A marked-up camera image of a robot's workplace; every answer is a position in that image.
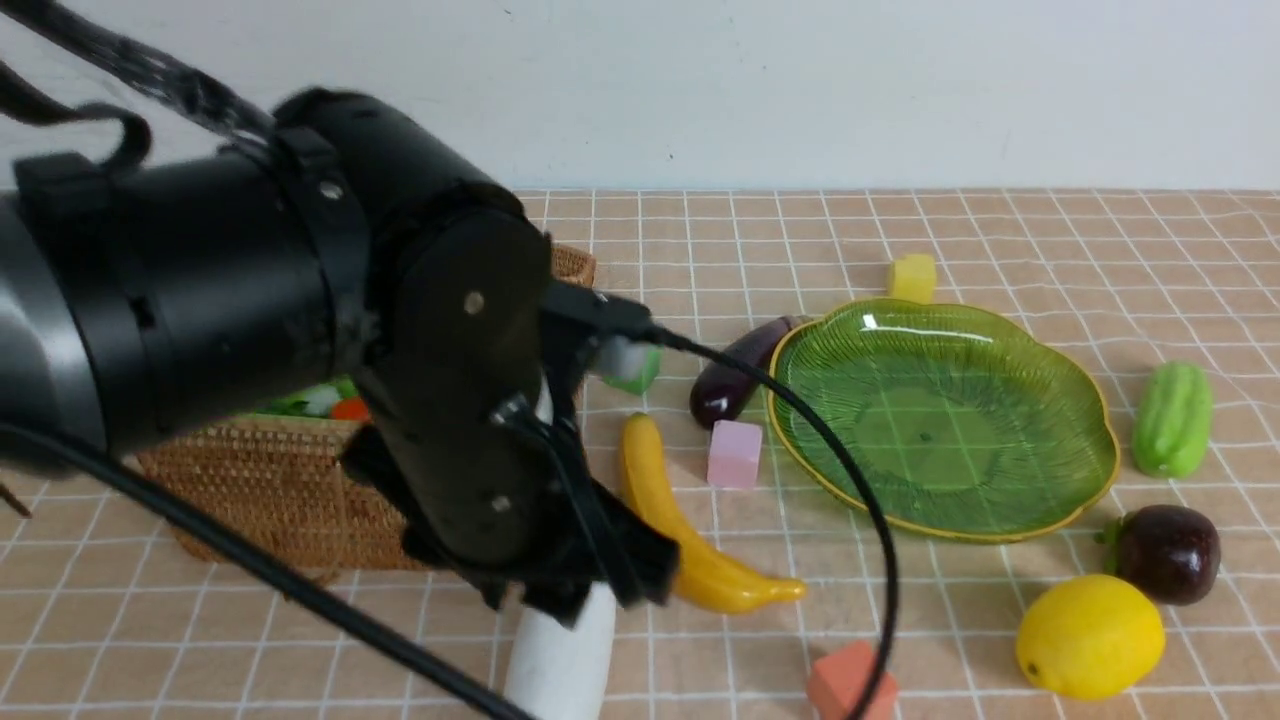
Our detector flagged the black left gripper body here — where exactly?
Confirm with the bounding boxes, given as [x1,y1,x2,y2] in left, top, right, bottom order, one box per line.
[355,205,680,626]

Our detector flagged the orange toy carrot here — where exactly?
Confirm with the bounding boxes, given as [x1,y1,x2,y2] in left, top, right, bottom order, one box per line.
[328,396,371,423]

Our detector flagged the purple toy eggplant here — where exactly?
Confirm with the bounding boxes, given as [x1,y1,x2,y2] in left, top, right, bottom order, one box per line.
[689,315,806,430]

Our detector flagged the white toy radish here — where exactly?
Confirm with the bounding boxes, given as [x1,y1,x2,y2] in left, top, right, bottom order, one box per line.
[503,583,618,719]

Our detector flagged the yellow toy banana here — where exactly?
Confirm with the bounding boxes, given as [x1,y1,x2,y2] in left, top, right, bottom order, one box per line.
[620,413,806,615]

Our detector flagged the yellow toy lemon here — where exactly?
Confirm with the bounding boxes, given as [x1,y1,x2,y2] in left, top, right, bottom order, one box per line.
[1015,574,1166,701]

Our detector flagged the green toy bitter gourd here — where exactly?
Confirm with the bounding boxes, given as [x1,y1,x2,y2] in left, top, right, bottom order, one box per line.
[1130,361,1213,479]

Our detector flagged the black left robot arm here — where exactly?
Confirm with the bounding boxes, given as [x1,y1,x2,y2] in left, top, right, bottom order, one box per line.
[3,88,678,626]

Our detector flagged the green foam cube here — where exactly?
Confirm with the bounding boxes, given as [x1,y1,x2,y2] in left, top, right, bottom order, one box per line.
[594,337,662,396]

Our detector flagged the woven wicker basket green lining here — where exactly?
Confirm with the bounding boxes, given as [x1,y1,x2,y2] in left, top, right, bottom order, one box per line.
[134,243,596,571]

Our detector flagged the pink foam cube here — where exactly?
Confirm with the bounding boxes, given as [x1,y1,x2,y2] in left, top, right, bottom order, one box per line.
[707,420,764,489]

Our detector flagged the orange foam cube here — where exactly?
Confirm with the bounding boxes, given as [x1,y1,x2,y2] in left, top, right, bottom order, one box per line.
[806,641,899,720]

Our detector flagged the yellow foam cube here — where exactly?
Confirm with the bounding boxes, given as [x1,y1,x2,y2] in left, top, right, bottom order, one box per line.
[886,254,937,304]

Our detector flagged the green glass leaf plate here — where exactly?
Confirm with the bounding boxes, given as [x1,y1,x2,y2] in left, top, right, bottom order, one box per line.
[771,299,1120,544]

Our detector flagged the black cable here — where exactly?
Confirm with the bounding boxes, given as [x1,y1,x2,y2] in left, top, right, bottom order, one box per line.
[545,281,901,720]

